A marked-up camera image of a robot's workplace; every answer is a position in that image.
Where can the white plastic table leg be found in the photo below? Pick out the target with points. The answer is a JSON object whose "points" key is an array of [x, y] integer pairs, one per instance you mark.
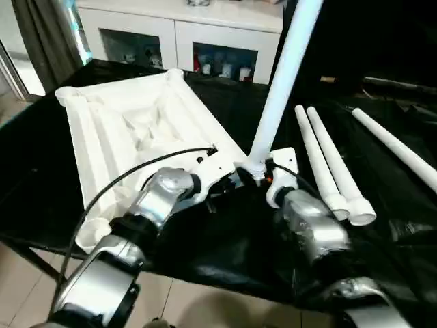
{"points": [[283, 85], [392, 143], [333, 157], [317, 157]]}

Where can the white plastic table top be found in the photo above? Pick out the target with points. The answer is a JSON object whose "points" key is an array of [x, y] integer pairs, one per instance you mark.
{"points": [[119, 119]]}

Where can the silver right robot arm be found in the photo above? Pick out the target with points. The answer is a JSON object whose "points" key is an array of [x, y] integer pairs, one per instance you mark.
{"points": [[314, 225]]}

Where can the black mat cloth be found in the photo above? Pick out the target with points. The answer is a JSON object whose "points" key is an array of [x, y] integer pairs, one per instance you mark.
{"points": [[239, 239]]}

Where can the small tan label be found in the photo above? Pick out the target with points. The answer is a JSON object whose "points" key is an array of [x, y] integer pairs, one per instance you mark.
{"points": [[328, 79]]}

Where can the long black rod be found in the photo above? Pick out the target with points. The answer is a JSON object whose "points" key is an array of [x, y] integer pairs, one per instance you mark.
{"points": [[399, 84]]}

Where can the white display cabinet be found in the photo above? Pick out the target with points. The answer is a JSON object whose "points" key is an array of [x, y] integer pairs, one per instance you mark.
{"points": [[170, 20]]}

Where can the dark tall cabinet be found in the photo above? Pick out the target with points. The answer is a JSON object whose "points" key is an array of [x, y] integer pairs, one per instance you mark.
{"points": [[375, 34]]}

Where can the grey curtain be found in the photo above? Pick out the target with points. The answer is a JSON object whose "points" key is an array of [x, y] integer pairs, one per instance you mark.
{"points": [[48, 37]]}

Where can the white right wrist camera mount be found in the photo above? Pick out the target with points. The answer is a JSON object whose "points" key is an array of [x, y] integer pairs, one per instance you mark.
{"points": [[285, 164]]}

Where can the black work table frame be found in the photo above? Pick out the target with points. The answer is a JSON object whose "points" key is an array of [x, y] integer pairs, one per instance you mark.
{"points": [[41, 261]]}

